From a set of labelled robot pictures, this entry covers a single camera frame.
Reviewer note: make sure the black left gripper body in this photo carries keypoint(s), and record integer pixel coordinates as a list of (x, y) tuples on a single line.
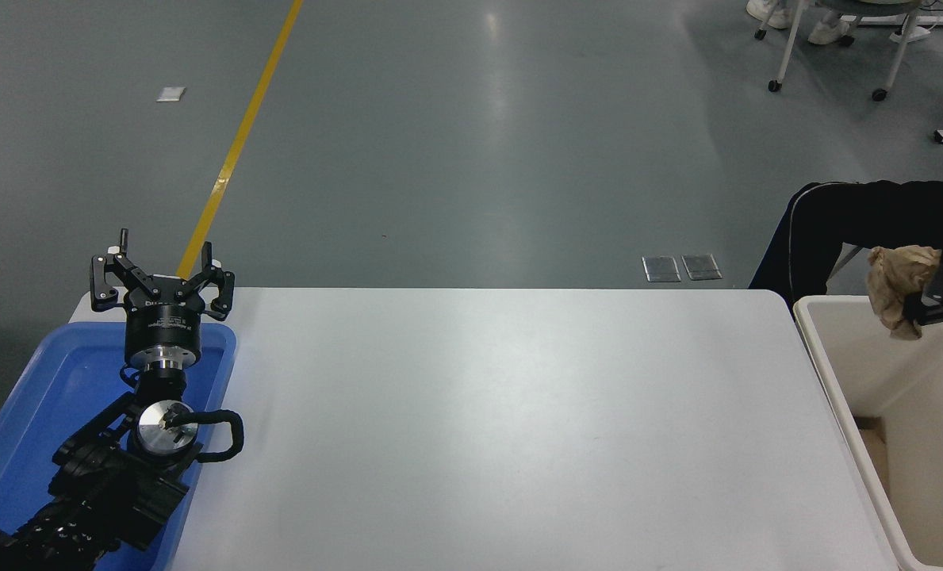
[(163, 329)]

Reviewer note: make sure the tan paper ball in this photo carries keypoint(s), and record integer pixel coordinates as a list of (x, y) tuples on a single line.
[(899, 281)]

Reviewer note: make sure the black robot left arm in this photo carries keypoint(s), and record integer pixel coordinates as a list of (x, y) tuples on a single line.
[(98, 492)]

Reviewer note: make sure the large pale plastic bin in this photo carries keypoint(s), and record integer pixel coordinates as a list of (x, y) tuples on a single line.
[(875, 365)]

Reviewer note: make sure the blue plastic tray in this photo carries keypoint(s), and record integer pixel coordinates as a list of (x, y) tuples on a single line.
[(51, 381)]

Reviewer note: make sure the person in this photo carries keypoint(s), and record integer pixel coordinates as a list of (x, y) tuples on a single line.
[(836, 222)]

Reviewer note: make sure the brown cardboard sheet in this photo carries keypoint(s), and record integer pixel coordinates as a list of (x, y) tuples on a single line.
[(874, 452)]

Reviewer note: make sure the silver floor outlet plate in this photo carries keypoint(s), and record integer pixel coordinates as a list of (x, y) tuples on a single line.
[(661, 269), (702, 266)]

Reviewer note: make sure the long white power strip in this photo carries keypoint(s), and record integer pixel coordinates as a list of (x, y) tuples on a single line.
[(931, 21)]

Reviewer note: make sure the person's foot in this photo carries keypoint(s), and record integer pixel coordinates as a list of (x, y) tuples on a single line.
[(768, 11), (826, 32)]

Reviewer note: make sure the white wheeled chair frame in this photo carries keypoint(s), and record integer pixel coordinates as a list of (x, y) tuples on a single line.
[(788, 40)]

